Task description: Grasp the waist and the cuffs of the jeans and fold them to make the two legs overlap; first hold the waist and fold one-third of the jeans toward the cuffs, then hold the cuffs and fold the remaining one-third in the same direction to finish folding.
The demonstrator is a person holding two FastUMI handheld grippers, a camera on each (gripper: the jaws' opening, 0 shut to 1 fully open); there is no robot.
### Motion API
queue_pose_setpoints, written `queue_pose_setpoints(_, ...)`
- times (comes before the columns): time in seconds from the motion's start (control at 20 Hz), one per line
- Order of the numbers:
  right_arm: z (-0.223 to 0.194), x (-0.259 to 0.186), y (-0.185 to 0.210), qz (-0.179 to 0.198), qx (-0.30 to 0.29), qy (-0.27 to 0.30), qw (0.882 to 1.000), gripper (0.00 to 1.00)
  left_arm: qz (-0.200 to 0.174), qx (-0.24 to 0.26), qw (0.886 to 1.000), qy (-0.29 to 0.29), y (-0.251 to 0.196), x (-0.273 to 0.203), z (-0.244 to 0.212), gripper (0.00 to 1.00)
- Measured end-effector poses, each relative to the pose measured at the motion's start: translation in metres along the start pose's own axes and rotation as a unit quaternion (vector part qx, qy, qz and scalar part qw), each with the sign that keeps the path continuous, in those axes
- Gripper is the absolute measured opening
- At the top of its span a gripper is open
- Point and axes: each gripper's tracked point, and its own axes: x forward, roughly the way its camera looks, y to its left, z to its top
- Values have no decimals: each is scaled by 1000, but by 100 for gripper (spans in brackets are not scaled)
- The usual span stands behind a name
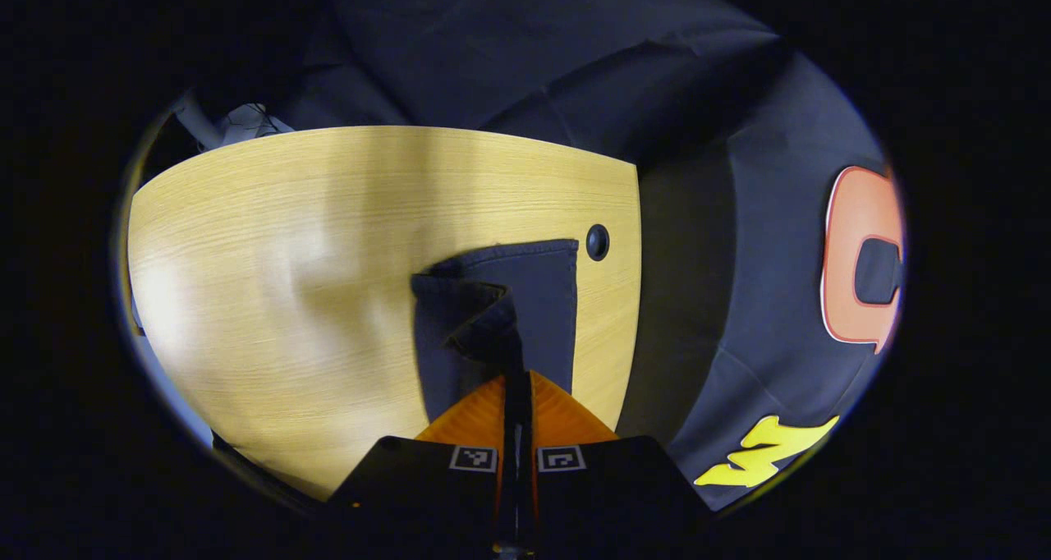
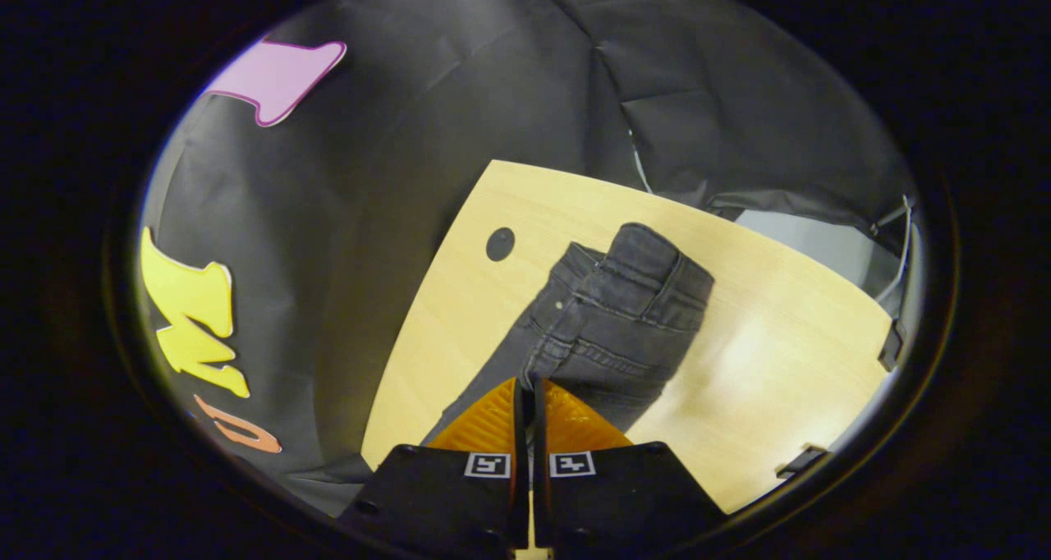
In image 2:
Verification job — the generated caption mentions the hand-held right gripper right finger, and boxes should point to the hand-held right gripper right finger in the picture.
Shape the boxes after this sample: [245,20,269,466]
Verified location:
[534,376,729,558]

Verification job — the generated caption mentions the black backdrop cloth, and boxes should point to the black backdrop cloth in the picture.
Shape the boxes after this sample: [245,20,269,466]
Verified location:
[135,0,916,518]

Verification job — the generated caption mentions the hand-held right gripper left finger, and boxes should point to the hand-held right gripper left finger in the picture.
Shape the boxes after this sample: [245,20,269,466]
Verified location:
[339,376,531,558]

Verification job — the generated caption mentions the black table clamp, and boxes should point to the black table clamp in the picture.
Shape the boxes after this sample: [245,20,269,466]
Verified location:
[776,443,830,480]

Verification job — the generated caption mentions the dark grey jeans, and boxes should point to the dark grey jeans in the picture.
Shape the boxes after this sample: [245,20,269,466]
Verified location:
[421,222,715,448]

